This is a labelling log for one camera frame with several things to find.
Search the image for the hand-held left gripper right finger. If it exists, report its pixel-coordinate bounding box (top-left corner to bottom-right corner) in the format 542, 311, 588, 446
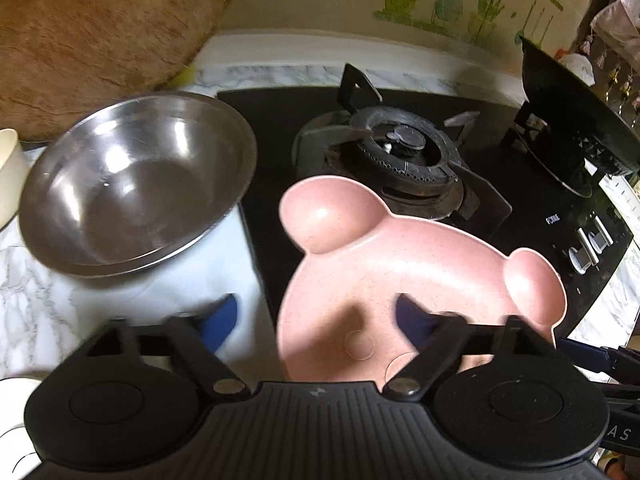
382, 294, 557, 403

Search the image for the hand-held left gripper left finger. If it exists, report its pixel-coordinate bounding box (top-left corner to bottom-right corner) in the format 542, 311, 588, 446
92, 294, 252, 402

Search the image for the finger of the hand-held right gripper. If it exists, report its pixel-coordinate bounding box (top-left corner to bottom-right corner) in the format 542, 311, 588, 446
556, 337, 640, 378

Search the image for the pink bear-shaped plate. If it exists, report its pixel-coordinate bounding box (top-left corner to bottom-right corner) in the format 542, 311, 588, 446
276, 175, 568, 382

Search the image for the cream round bowl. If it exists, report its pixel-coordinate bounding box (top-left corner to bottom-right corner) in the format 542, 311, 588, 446
0, 128, 29, 228

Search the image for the silver stove knob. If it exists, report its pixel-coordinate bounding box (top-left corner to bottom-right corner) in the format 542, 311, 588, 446
569, 241, 600, 272
577, 215, 616, 255

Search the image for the stainless steel bowl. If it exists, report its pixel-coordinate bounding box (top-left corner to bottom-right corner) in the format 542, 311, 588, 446
19, 92, 259, 279

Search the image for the black burner pan support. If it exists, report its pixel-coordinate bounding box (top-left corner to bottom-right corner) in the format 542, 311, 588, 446
291, 63, 514, 222

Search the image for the black glass gas stove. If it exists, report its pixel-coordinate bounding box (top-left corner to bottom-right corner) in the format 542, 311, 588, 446
216, 87, 635, 341

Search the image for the white plate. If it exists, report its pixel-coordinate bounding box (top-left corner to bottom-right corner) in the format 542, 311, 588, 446
0, 374, 47, 467

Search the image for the black wok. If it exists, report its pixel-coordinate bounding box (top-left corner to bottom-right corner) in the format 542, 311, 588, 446
518, 35, 640, 177

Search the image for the round wooden cutting board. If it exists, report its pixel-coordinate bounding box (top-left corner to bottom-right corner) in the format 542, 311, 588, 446
0, 0, 247, 142

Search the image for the white plastic bag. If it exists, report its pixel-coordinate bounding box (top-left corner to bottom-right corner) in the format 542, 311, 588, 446
589, 1, 640, 37

